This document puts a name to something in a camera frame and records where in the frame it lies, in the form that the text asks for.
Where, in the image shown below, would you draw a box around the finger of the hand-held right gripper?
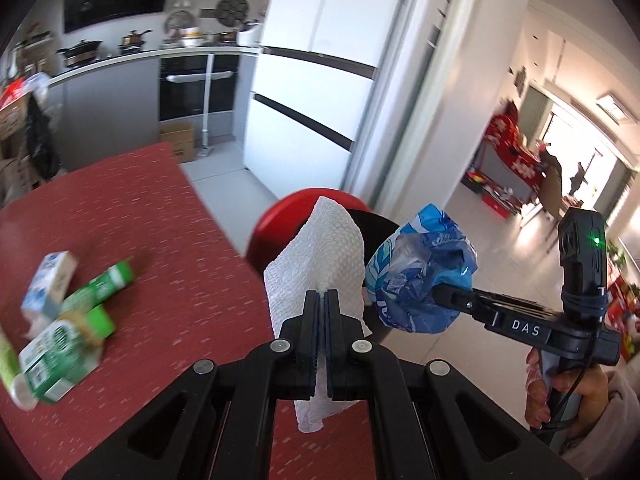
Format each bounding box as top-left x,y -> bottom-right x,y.
431,282 -> 496,328

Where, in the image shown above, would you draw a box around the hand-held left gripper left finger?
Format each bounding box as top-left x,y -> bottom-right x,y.
65,290 -> 321,480

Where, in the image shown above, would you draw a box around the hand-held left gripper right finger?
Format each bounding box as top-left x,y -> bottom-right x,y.
325,289 -> 576,480

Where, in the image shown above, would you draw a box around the blue plastic bag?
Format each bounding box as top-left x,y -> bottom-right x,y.
364,204 -> 478,335

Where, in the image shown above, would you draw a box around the white paper towel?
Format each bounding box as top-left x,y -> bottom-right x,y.
263,196 -> 373,435

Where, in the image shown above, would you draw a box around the black round bin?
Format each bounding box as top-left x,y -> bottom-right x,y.
345,206 -> 401,311

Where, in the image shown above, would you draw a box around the person's right forearm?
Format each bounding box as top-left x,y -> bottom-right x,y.
565,365 -> 640,476

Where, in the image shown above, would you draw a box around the person's right hand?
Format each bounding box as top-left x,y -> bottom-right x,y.
524,347 -> 611,431

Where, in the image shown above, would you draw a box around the red round stool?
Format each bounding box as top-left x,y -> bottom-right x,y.
245,188 -> 373,276

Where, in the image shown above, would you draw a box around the brown wooden chair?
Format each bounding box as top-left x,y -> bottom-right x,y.
537,145 -> 566,221

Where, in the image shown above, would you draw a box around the red printed cloth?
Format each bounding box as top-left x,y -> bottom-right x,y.
484,112 -> 546,186

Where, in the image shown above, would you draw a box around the long green box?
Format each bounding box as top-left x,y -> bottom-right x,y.
60,259 -> 136,311

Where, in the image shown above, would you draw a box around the cardboard box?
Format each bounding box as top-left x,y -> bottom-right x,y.
159,122 -> 196,163

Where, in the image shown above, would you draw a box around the green white soap pack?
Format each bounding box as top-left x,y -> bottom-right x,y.
19,305 -> 116,403

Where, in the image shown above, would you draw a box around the white refrigerator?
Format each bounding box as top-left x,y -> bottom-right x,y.
242,0 -> 421,196

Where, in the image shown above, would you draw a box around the blue white carton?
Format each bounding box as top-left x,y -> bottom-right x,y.
21,251 -> 78,326

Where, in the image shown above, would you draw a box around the black built-in oven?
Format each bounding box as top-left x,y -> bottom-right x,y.
159,54 -> 240,122

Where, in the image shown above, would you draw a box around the light green packet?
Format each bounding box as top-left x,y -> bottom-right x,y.
0,330 -> 23,396

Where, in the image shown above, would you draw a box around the grey lower cabinets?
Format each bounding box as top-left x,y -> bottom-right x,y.
47,55 -> 161,171

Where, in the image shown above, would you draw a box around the white rice cooker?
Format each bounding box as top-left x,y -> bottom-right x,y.
237,19 -> 261,46

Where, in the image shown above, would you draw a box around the black plastic bag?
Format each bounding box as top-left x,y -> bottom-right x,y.
25,95 -> 61,181

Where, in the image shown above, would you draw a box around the dark round hanging tray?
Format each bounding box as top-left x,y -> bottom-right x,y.
216,0 -> 249,26

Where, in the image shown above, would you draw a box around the grey round plate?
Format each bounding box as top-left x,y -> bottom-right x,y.
165,10 -> 193,33

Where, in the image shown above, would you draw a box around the steel cooking pot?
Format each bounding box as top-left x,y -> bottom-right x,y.
119,29 -> 152,53

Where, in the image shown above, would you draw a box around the wooden storage rack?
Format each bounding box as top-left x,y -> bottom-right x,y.
0,95 -> 31,161

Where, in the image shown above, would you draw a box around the black wok with lid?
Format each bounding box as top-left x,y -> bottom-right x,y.
57,40 -> 103,67

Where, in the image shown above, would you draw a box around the white plastic bag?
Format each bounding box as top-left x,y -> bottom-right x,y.
22,72 -> 51,106

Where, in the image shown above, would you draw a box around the red basket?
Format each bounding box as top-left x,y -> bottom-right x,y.
0,77 -> 26,106

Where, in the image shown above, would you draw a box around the black range hood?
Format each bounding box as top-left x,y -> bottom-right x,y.
64,0 -> 181,35

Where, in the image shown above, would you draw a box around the countertop spice shelf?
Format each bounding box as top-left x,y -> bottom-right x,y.
15,22 -> 56,61

